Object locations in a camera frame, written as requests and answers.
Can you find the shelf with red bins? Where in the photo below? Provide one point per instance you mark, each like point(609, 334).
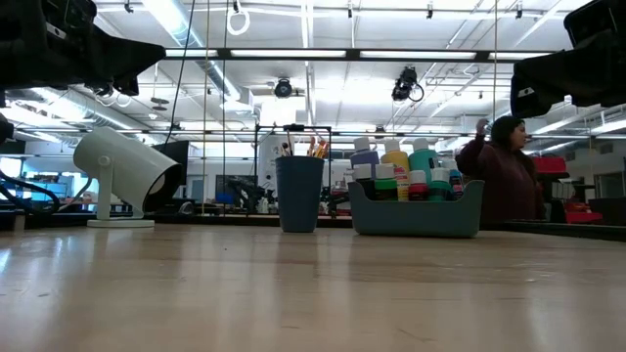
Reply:
point(557, 168)

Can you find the background black robot arm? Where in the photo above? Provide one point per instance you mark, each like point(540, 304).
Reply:
point(335, 195)
point(249, 190)

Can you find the teal plastic caddy bin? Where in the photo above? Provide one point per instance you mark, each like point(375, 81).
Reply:
point(415, 217)

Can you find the black frame crossbar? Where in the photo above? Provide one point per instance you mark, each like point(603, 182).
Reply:
point(352, 54)

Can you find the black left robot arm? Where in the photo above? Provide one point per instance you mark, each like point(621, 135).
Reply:
point(4, 129)

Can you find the white spot lamp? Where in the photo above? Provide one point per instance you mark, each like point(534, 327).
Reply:
point(122, 166)

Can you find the large turquoise paint bottle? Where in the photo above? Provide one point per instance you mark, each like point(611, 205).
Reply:
point(423, 159)

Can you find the small blue paint bottle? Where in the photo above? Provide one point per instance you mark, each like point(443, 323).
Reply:
point(456, 181)

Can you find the small green paint bottle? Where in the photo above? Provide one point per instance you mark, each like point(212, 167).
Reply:
point(385, 188)

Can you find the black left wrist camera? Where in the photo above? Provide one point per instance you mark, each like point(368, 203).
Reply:
point(73, 12)

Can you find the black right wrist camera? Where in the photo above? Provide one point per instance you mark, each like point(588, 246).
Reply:
point(594, 22)

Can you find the small teal paint bottle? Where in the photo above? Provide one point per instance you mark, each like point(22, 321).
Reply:
point(440, 190)

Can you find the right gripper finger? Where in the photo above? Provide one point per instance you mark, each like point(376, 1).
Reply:
point(562, 80)

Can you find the dark slate plastic cup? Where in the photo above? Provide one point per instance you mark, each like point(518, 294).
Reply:
point(299, 195)

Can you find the large yellow paint bottle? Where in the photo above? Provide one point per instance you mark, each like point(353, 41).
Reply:
point(395, 159)

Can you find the person's hand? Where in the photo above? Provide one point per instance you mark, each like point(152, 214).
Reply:
point(482, 126)

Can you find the person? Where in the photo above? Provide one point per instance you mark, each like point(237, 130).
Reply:
point(504, 181)

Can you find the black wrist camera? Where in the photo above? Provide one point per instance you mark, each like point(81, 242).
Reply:
point(594, 22)
point(73, 12)

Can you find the small black paint bottle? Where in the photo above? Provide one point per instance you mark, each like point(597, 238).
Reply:
point(363, 186)

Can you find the round black camera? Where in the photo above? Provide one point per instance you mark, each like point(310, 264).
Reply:
point(282, 89)

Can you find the black monitor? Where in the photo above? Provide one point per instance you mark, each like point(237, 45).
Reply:
point(176, 154)

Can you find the small dark red paint bottle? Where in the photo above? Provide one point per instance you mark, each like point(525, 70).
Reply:
point(418, 190)

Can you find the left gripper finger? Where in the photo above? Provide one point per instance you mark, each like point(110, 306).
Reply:
point(127, 58)

